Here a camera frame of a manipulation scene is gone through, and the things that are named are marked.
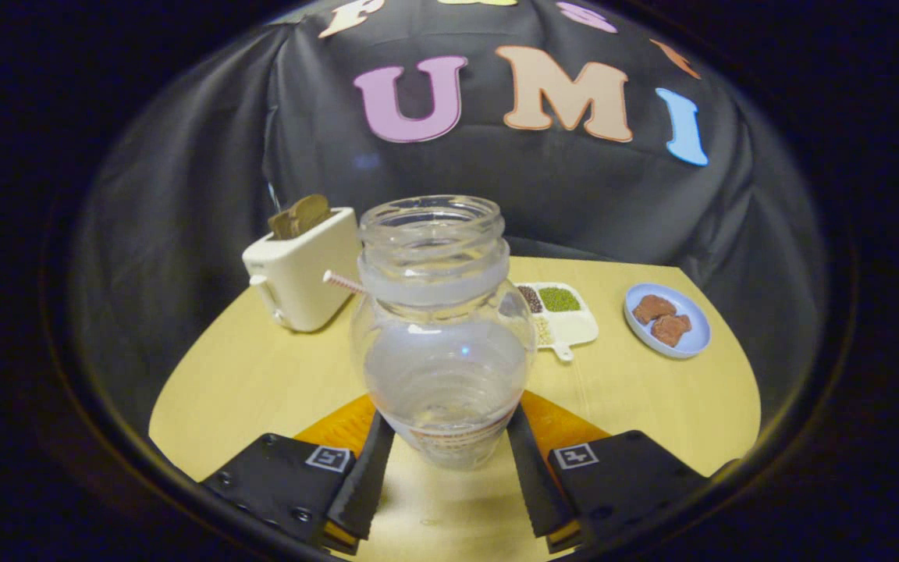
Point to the brown toast slice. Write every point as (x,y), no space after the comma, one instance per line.
(301,215)

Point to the wooden table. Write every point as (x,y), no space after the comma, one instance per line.
(262,382)

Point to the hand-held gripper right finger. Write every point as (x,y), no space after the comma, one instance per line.
(621,476)

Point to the white divided dish with beans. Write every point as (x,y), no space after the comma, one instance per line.
(574,324)

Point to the white toaster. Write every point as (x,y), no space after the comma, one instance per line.
(301,273)

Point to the striped paper straw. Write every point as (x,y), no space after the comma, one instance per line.
(340,281)

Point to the light blue plate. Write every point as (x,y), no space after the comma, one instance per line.
(691,336)

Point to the brown meat piece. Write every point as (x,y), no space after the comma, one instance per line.
(652,308)
(669,329)

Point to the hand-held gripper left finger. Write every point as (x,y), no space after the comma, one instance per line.
(278,476)

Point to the clear glass bottle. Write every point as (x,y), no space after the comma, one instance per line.
(442,359)

